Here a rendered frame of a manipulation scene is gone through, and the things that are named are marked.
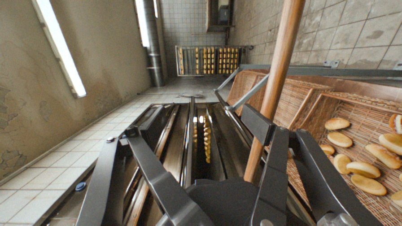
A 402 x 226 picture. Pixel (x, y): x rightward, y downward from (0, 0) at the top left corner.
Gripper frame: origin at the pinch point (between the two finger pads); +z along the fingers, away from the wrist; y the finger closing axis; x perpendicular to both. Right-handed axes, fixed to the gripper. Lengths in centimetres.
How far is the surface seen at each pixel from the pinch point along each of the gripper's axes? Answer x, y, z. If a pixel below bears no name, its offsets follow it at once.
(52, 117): -31, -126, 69
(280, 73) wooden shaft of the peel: 5.8, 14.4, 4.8
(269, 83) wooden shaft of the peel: 3.8, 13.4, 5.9
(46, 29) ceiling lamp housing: 37, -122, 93
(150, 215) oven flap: -57, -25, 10
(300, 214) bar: -17.6, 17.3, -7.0
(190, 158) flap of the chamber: -39.9, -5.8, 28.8
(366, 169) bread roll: -33, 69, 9
